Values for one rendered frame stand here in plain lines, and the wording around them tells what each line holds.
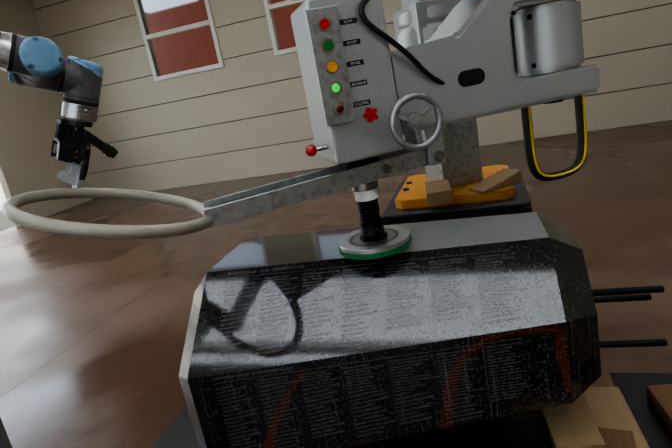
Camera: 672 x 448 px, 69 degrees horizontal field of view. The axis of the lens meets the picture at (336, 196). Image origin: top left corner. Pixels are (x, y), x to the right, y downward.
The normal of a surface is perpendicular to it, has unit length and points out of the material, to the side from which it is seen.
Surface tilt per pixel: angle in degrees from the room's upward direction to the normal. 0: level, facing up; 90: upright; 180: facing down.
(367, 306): 45
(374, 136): 90
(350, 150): 90
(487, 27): 90
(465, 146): 90
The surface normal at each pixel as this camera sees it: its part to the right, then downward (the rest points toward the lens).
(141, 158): -0.25, 0.27
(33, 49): 0.67, 0.03
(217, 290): -0.26, -0.50
